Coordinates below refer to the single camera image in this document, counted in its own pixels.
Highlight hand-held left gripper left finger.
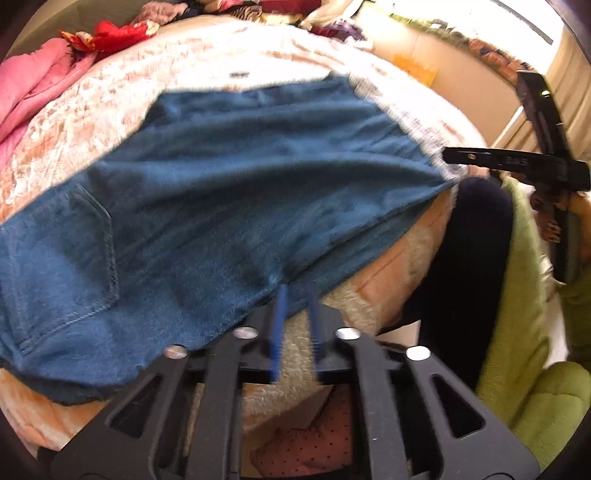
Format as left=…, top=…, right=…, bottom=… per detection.
left=50, top=282, right=291, bottom=480

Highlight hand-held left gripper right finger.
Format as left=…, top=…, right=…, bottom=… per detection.
left=305, top=281, right=542, bottom=480

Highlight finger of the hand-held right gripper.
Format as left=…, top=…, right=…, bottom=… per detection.
left=442, top=147, right=571, bottom=179
left=516, top=71, right=572, bottom=158

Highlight blue denim pants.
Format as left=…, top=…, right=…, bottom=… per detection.
left=0, top=76, right=458, bottom=407

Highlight person's right hand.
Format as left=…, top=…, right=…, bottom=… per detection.
left=530, top=187, right=563, bottom=244

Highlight cream curtain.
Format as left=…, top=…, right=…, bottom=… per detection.
left=545, top=39, right=591, bottom=153

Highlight colourful cloth pile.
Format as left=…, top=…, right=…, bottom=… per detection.
left=445, top=30, right=536, bottom=88

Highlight person's dark trouser leg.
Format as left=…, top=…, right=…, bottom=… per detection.
left=397, top=178, right=515, bottom=391

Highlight pink dotted cloth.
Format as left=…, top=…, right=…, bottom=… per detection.
left=259, top=392, right=358, bottom=476

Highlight yellow bag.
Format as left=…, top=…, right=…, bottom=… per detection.
left=392, top=53, right=437, bottom=86

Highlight purple clothes heap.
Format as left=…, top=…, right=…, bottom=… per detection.
left=309, top=18, right=375, bottom=49

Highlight orange bear printed blanket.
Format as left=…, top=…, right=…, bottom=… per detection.
left=0, top=21, right=490, bottom=455

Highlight stack of folded clothes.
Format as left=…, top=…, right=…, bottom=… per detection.
left=139, top=0, right=305, bottom=26

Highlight red patterned cloth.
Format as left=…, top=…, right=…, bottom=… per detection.
left=60, top=21, right=160, bottom=56

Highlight pink quilt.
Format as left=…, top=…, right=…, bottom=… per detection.
left=0, top=37, right=100, bottom=144

